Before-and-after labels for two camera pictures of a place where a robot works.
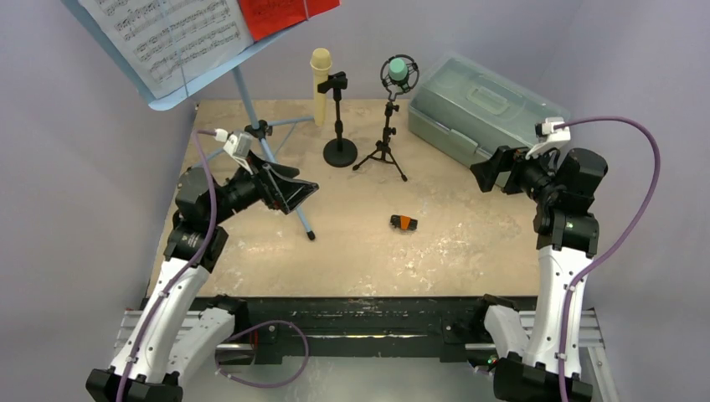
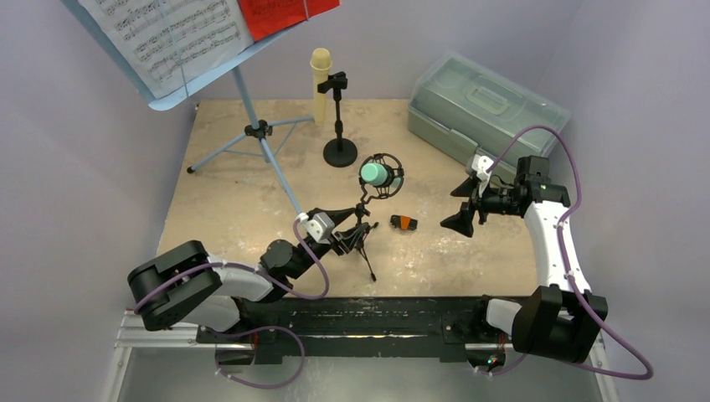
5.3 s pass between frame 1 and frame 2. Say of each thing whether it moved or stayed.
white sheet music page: stayed
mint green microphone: moved
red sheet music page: stayed
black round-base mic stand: stayed
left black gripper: moved
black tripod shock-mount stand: moved
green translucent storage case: stayed
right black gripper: moved
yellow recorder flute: stayed
